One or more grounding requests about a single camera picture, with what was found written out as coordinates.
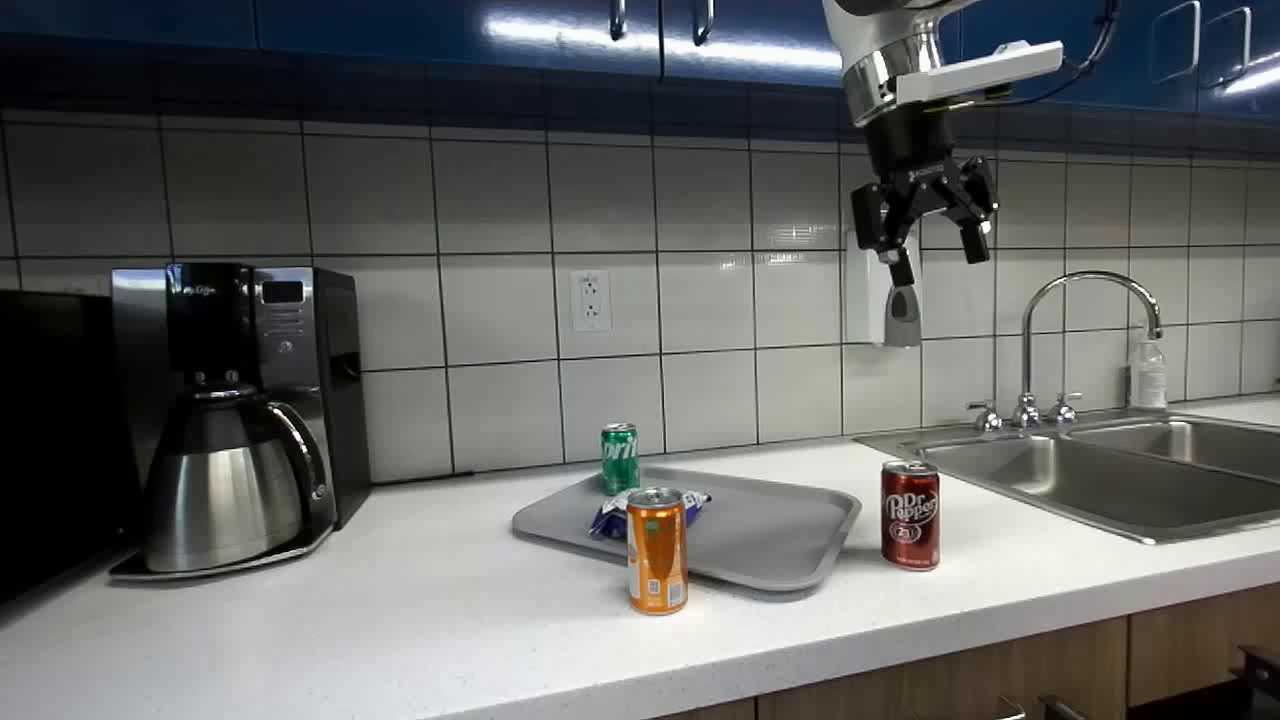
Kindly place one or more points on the clear soap bottle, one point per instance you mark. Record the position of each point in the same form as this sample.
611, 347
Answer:
1148, 381

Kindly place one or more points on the green soda can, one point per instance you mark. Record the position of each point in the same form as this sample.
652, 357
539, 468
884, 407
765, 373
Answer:
621, 462

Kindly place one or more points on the white wall outlet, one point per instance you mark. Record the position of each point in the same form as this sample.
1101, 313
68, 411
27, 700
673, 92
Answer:
588, 303

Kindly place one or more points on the black steel coffee maker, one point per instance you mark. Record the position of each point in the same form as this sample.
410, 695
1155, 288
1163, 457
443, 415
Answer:
313, 347

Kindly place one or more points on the blue wall cabinet door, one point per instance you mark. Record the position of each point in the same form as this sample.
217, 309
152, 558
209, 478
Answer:
1267, 42
403, 25
120, 13
1042, 23
746, 25

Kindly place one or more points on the red soda can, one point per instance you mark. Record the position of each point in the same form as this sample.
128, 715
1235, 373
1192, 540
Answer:
909, 519

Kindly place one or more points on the wooden base cabinet front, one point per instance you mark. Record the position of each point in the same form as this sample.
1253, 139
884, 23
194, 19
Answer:
933, 674
1201, 641

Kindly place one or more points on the blue soda can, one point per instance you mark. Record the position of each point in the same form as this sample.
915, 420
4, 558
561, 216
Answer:
611, 519

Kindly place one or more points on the grey plastic tray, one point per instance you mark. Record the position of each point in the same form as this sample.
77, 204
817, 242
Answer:
774, 526

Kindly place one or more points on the black microwave oven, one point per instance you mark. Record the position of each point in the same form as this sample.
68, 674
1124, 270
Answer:
61, 443

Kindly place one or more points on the stainless steel carafe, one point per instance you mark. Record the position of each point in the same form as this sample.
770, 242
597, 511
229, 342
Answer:
220, 484

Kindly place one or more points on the stainless steel double sink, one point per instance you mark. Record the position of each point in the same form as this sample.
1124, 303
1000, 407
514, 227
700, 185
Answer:
1133, 484

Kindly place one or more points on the orange soda can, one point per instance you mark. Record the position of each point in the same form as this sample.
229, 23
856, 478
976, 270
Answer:
658, 553

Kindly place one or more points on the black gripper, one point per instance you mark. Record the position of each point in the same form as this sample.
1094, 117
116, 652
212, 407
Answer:
915, 153

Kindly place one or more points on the white wall soap dispenser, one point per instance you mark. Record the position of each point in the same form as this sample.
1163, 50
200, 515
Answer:
864, 303

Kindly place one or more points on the chrome gooseneck faucet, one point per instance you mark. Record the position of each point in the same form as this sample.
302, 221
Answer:
1031, 347

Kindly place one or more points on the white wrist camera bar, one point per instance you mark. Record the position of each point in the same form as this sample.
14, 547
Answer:
1000, 66

